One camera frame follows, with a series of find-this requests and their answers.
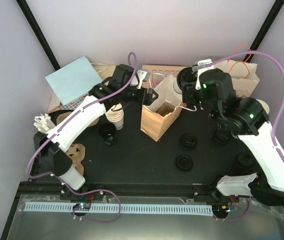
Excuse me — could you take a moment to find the kraft bag with white handles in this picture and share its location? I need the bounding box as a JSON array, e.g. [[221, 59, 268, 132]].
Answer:
[[140, 72, 197, 142]]

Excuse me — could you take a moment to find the single white paper cup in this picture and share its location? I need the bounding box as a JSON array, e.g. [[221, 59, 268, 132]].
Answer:
[[173, 77, 182, 95]]

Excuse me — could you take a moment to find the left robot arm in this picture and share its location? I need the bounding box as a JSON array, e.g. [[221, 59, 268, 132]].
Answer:
[[34, 64, 158, 200]]

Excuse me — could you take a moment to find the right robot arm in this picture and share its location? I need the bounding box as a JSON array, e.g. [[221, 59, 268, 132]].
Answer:
[[177, 67, 284, 206]]

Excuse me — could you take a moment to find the left stack of paper cups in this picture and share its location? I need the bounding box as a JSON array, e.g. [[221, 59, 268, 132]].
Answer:
[[105, 106, 124, 130]]

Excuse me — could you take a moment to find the stack of paper cups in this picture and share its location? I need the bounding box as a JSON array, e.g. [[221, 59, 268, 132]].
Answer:
[[257, 99, 270, 119], [105, 106, 124, 130]]

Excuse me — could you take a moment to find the cream bear paper bag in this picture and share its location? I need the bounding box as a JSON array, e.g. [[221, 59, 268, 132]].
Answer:
[[214, 58, 260, 98]]

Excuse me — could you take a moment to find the pink cakes paper bag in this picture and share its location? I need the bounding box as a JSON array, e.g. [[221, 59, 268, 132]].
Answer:
[[142, 64, 185, 77]]

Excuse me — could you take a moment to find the yellow flat paper bag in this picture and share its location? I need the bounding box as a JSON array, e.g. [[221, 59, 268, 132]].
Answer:
[[91, 62, 116, 80]]

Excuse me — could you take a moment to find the stack of black lids left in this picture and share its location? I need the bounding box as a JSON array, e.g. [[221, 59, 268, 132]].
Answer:
[[98, 122, 117, 146]]

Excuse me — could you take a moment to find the right stack of paper cups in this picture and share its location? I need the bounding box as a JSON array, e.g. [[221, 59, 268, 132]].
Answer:
[[257, 99, 270, 119]]

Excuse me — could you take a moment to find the lone black lid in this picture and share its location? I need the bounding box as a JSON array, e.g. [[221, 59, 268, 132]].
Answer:
[[180, 133, 197, 150], [175, 155, 193, 173]]

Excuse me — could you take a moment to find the light blue paper bag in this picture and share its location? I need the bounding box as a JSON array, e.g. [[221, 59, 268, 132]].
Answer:
[[45, 56, 102, 105]]

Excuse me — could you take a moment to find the lone black lid centre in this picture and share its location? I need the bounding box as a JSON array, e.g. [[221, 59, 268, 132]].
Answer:
[[175, 155, 193, 173]]

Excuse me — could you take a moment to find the black lid stack far right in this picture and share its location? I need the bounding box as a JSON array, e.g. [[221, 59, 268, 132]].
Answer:
[[232, 153, 255, 176]]

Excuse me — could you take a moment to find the two-cup pulp carrier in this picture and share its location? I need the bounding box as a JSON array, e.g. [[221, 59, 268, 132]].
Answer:
[[56, 111, 99, 127]]

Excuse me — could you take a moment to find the small circuit board right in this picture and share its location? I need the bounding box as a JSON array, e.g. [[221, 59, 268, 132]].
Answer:
[[212, 203, 239, 214]]

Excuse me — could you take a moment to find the small circuit board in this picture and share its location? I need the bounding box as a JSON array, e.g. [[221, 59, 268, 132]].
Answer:
[[212, 203, 239, 214], [73, 203, 91, 211]]

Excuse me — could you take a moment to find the small circuit board left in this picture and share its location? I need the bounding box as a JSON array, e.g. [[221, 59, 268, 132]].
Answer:
[[73, 203, 91, 211]]

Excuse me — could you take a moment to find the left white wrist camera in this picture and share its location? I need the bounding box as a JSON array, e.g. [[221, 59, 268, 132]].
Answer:
[[135, 68, 150, 89]]

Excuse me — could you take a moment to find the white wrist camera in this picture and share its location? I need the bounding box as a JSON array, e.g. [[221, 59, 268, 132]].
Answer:
[[192, 58, 214, 90], [135, 68, 150, 89]]

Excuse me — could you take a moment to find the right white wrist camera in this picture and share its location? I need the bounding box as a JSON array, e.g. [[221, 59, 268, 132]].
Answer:
[[192, 58, 214, 90]]

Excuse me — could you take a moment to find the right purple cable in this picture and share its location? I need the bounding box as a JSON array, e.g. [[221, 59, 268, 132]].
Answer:
[[206, 50, 284, 182]]

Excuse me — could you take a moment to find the black front rail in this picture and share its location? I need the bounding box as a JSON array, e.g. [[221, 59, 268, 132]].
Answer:
[[81, 183, 221, 201]]

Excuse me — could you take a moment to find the right black frame post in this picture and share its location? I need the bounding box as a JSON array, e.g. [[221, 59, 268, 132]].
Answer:
[[247, 0, 284, 51]]

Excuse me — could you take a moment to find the black frame post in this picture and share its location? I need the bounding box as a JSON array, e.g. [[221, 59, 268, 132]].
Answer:
[[16, 0, 61, 71], [247, 0, 284, 51]]

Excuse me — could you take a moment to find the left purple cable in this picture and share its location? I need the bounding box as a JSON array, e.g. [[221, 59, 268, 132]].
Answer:
[[26, 51, 139, 180]]

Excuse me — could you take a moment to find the front purple cable loop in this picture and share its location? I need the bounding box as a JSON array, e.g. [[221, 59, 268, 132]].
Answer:
[[64, 188, 122, 223]]

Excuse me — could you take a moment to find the left black frame post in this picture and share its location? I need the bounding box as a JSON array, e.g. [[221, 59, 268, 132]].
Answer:
[[16, 0, 61, 71]]

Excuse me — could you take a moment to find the light blue cable duct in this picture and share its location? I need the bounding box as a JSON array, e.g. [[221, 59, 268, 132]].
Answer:
[[24, 202, 213, 217]]

